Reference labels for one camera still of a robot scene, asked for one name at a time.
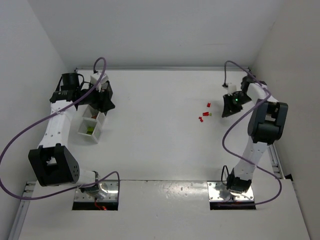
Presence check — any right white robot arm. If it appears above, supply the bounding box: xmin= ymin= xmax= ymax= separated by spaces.
xmin=222 ymin=75 xmax=289 ymax=194

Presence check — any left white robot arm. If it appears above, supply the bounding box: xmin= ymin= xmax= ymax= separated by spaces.
xmin=28 ymin=71 xmax=115 ymax=198

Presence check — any black slotted container far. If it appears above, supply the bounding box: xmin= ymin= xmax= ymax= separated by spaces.
xmin=100 ymin=80 xmax=113 ymax=100

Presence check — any white slotted container far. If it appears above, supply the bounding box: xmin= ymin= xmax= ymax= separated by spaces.
xmin=82 ymin=105 xmax=106 ymax=125

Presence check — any white slotted container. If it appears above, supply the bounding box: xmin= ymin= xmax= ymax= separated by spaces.
xmin=82 ymin=105 xmax=106 ymax=125
xmin=77 ymin=118 xmax=103 ymax=144

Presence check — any white slotted container near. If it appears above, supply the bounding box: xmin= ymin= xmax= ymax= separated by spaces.
xmin=77 ymin=118 xmax=103 ymax=144

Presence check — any lime lego in bin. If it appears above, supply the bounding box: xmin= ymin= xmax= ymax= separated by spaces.
xmin=86 ymin=127 xmax=94 ymax=135

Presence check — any white front cover panel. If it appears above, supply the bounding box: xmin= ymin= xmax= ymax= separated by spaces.
xmin=19 ymin=180 xmax=309 ymax=240

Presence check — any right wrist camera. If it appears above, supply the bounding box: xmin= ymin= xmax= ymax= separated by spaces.
xmin=222 ymin=83 xmax=237 ymax=96

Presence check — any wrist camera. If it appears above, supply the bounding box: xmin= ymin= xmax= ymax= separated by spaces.
xmin=90 ymin=72 xmax=109 ymax=92
xmin=222 ymin=83 xmax=237 ymax=96

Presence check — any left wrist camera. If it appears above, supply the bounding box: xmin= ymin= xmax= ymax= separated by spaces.
xmin=90 ymin=72 xmax=109 ymax=92

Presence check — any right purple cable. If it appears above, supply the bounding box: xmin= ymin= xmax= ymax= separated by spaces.
xmin=216 ymin=60 xmax=282 ymax=207

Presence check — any purple cable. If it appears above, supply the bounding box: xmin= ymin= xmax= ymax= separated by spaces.
xmin=0 ymin=57 xmax=120 ymax=201
xmin=216 ymin=60 xmax=282 ymax=207

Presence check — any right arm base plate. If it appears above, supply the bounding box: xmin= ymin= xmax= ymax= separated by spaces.
xmin=207 ymin=181 xmax=255 ymax=203

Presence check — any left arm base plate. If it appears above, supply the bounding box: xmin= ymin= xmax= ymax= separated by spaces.
xmin=74 ymin=180 xmax=119 ymax=203

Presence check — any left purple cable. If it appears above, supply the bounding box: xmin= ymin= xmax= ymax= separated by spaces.
xmin=0 ymin=57 xmax=120 ymax=201

